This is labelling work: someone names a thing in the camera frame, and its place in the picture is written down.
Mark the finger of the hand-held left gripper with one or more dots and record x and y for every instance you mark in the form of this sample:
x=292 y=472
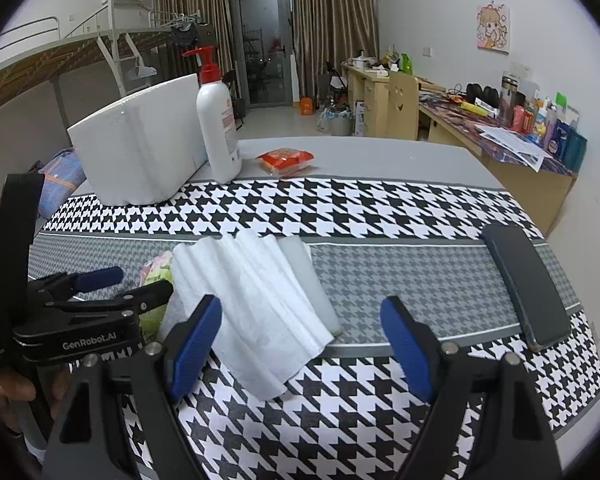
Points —
x=150 y=294
x=100 y=277

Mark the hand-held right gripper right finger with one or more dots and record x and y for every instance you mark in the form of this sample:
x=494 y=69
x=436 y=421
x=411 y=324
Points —
x=407 y=350

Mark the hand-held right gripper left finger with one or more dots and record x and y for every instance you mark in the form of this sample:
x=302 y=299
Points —
x=195 y=345

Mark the green snack packet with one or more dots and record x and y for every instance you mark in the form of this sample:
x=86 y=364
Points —
x=157 y=270

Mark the white tissue paper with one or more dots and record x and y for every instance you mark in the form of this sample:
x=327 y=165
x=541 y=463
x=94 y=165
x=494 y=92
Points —
x=250 y=300

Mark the white foam box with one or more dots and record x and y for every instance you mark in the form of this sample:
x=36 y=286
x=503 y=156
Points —
x=140 y=150

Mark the person's left hand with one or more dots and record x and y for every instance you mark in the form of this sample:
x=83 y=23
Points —
x=10 y=387

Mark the black smartphone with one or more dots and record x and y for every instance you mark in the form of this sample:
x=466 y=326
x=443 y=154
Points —
x=525 y=285

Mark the houndstooth tablecloth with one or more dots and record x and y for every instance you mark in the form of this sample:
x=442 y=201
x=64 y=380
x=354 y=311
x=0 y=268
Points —
x=330 y=210

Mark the white pump lotion bottle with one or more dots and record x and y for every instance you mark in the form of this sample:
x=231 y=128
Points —
x=220 y=130

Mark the red snack packet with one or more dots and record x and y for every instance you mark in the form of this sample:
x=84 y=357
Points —
x=285 y=160

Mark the wooden desk with patterned cover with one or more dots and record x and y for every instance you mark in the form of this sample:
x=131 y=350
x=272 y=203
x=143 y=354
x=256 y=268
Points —
x=530 y=185

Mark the white bunk bed ladder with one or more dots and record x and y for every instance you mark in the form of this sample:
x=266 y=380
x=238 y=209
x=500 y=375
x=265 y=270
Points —
x=110 y=62

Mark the white metal bunk bed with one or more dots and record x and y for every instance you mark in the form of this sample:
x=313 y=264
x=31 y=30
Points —
x=55 y=60

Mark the printed paper sheets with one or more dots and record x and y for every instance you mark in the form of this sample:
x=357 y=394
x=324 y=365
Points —
x=510 y=142

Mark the white blue carton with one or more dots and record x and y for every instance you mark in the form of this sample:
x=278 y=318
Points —
x=358 y=119

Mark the grey storage bucket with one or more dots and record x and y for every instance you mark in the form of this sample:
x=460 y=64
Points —
x=337 y=122

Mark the orange floor container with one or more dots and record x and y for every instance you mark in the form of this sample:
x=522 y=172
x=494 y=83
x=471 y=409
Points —
x=306 y=107

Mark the wooden smiley chair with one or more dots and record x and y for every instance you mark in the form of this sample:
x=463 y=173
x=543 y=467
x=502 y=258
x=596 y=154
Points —
x=402 y=105

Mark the yellow tube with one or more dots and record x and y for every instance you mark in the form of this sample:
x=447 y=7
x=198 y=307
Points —
x=471 y=108

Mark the hanging dark clothes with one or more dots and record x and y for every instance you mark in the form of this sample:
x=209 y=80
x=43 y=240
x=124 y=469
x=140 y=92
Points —
x=184 y=35

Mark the plain wooden desk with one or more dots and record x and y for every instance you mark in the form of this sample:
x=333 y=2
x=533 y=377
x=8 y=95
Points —
x=375 y=95

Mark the row of toiletry bottles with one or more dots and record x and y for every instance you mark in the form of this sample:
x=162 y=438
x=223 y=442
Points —
x=555 y=135

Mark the black pouch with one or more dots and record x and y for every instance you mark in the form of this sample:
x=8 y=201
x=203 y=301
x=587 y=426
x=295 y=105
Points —
x=482 y=94

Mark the black folded trolley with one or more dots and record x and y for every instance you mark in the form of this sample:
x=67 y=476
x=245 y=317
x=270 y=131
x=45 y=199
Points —
x=332 y=85

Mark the glass balcony door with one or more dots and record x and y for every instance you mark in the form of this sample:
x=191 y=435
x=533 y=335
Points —
x=260 y=35

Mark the brown curtain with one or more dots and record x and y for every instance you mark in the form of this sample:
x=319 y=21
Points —
x=330 y=25
x=205 y=10

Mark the white wall socket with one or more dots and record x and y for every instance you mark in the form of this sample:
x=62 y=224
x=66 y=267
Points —
x=520 y=68

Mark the cartoon wall poster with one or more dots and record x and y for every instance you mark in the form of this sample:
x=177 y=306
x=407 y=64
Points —
x=492 y=27

